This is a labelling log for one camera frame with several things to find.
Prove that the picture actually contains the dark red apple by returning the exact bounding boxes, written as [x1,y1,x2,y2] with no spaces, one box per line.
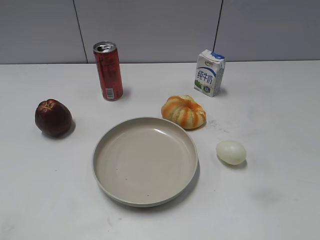
[35,99,73,138]

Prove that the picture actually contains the beige round plate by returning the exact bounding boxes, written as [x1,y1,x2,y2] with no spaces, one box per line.
[91,117,199,208]

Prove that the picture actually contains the peeled orange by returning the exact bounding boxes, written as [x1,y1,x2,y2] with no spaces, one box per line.
[161,95,207,130]

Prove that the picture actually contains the white milk carton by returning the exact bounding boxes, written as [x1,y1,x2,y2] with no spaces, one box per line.
[194,49,226,98]

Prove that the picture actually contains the white peeled egg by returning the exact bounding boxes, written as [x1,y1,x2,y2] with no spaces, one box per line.
[216,140,247,166]

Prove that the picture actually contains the red soda can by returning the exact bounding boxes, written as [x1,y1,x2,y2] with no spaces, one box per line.
[93,41,123,101]

